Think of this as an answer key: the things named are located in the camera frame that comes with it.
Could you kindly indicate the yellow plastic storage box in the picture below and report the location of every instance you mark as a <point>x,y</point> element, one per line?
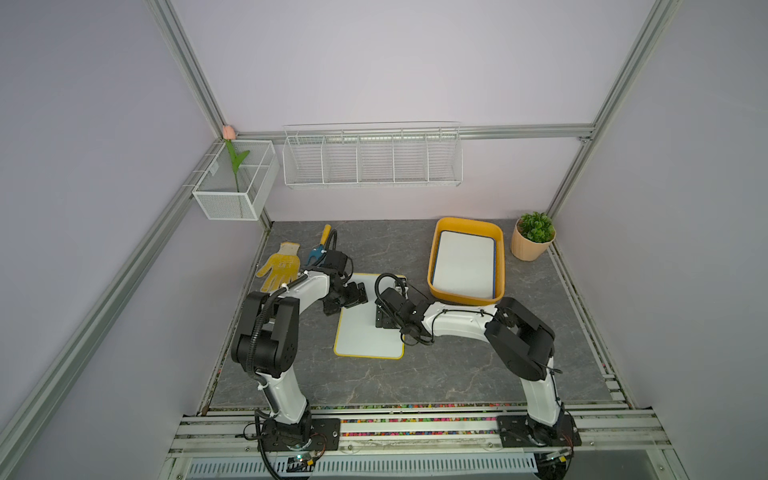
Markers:
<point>476,227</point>

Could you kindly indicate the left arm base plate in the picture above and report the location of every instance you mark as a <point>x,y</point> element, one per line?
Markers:
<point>316,434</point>

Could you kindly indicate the white wire wall shelf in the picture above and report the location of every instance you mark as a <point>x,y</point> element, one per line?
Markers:
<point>372,154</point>

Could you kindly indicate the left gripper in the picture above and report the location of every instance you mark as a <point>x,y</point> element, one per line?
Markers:
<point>355,300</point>

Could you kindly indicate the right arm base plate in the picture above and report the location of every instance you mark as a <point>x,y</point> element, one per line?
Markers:
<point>521,431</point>

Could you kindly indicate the blue-framed whiteboard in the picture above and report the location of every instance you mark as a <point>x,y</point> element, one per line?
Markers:
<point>465,265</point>

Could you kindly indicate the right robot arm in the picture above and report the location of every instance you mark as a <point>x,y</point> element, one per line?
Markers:
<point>523,343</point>

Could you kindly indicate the yellow-framed whiteboard back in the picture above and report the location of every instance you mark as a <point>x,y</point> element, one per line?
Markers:
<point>357,334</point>

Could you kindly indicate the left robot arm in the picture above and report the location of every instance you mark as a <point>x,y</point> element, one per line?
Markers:
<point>266,341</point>

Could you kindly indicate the blue garden fork yellow handle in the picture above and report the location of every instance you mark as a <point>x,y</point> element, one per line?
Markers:
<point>317,252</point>

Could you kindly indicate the potted green plant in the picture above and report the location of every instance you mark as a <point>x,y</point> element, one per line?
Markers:
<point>533,234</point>

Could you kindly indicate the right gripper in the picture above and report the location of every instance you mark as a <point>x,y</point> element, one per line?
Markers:
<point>380,322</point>

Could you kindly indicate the artificial pink tulip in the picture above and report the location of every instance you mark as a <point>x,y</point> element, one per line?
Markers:
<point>237,158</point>

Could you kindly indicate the yellow work glove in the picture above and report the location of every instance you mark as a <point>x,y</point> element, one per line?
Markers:
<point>280,268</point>

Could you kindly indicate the white mesh corner basket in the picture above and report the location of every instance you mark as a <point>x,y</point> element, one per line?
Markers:
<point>216,194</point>

